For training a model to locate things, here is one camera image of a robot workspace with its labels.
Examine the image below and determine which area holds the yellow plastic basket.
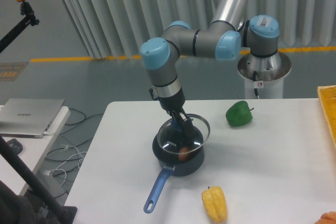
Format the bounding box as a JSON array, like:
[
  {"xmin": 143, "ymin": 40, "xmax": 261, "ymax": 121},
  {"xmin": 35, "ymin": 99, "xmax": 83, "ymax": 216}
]
[{"xmin": 317, "ymin": 85, "xmax": 335, "ymax": 145}]

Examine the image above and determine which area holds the brown egg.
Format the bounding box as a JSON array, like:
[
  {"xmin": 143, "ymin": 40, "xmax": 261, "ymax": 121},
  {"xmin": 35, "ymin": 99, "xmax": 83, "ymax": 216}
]
[{"xmin": 178, "ymin": 146, "xmax": 190, "ymax": 162}]

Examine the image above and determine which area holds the dark pot blue handle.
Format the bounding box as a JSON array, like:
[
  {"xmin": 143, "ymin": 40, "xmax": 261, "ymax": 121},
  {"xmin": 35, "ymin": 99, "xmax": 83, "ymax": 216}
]
[{"xmin": 143, "ymin": 136, "xmax": 205, "ymax": 214}]

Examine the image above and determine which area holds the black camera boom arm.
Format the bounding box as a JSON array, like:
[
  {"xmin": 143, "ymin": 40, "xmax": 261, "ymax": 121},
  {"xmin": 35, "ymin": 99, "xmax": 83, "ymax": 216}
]
[{"xmin": 1, "ymin": 0, "xmax": 40, "ymax": 52}]

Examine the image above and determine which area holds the black cable on floor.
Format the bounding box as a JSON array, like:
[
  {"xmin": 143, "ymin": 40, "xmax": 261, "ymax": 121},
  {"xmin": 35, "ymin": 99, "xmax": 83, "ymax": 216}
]
[{"xmin": 44, "ymin": 107, "xmax": 104, "ymax": 162}]

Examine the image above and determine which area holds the white pleated curtain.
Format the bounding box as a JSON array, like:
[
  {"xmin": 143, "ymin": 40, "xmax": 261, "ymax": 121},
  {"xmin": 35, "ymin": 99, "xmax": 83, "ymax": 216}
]
[{"xmin": 64, "ymin": 0, "xmax": 335, "ymax": 59}]

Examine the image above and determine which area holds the white side table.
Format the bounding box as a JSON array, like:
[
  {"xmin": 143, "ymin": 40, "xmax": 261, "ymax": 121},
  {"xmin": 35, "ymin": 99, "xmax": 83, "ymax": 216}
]
[{"xmin": 1, "ymin": 106, "xmax": 70, "ymax": 195}]

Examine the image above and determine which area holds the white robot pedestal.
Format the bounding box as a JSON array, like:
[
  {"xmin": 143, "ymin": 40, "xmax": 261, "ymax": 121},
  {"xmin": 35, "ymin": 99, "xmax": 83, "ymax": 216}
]
[{"xmin": 237, "ymin": 52, "xmax": 291, "ymax": 99}]

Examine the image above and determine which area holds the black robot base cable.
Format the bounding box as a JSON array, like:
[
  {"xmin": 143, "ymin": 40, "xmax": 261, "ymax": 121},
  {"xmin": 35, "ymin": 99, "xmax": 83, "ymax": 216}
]
[{"xmin": 252, "ymin": 70, "xmax": 260, "ymax": 100}]

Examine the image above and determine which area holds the yellow bell pepper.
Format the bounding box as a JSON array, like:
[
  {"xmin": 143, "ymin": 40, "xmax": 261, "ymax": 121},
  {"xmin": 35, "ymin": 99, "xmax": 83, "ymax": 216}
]
[{"xmin": 201, "ymin": 186, "xmax": 228, "ymax": 223}]

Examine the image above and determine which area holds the black small object on table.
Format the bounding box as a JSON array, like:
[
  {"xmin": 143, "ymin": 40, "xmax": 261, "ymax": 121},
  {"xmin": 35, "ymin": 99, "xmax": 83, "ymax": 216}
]
[{"xmin": 7, "ymin": 138, "xmax": 23, "ymax": 155}]

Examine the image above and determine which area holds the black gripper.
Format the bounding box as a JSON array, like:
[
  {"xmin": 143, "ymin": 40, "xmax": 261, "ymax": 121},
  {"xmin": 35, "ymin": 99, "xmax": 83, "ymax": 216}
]
[{"xmin": 149, "ymin": 88, "xmax": 194, "ymax": 138}]

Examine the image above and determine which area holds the green bell pepper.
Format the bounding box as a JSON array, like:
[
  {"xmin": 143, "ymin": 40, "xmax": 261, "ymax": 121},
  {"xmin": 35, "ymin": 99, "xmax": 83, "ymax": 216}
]
[{"xmin": 225, "ymin": 101, "xmax": 253, "ymax": 127}]

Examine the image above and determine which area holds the orange object at corner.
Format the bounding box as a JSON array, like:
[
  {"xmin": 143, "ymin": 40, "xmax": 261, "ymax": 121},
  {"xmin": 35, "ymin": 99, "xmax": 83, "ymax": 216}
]
[{"xmin": 314, "ymin": 211, "xmax": 336, "ymax": 224}]

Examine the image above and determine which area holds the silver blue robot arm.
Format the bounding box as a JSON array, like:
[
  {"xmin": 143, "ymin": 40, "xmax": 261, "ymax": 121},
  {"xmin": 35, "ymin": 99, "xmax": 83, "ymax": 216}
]
[{"xmin": 140, "ymin": 0, "xmax": 280, "ymax": 136}]

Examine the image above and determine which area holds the silver laptop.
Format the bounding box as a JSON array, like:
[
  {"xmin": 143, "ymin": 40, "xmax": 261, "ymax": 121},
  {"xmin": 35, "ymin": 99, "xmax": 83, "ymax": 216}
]
[{"xmin": 1, "ymin": 98, "xmax": 64, "ymax": 138}]

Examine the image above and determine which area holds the glass pot lid blue knob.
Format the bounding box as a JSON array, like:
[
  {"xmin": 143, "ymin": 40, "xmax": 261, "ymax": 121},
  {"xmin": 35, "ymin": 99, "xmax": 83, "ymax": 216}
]
[{"xmin": 154, "ymin": 114, "xmax": 211, "ymax": 155}]

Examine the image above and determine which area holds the black tripod pole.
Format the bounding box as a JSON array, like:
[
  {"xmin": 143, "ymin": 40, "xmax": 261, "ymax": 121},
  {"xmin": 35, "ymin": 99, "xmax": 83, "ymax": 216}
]
[{"xmin": 1, "ymin": 136, "xmax": 77, "ymax": 223}]

